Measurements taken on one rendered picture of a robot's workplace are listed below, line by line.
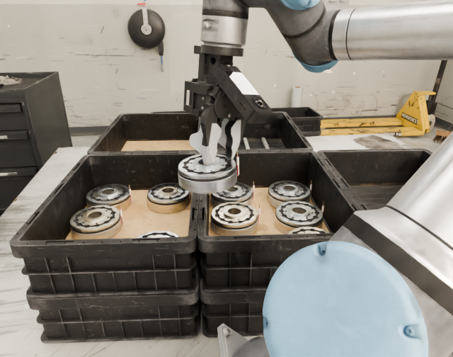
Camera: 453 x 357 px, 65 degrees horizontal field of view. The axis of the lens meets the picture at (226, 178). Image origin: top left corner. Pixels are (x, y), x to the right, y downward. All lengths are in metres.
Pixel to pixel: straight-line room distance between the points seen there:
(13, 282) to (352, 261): 0.83
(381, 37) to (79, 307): 0.64
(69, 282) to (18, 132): 1.63
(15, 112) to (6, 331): 1.51
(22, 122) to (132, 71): 2.06
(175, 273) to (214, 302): 0.09
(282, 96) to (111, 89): 1.91
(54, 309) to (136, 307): 0.14
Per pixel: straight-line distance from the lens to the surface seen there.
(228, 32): 0.59
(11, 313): 0.90
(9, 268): 1.03
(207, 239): 0.58
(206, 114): 0.59
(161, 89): 4.10
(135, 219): 0.85
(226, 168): 0.61
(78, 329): 0.76
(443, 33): 0.55
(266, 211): 0.86
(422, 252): 0.28
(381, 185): 1.07
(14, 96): 2.17
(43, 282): 0.70
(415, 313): 0.26
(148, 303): 0.67
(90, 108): 4.24
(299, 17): 0.57
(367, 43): 0.58
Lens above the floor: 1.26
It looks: 25 degrees down
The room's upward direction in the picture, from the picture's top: straight up
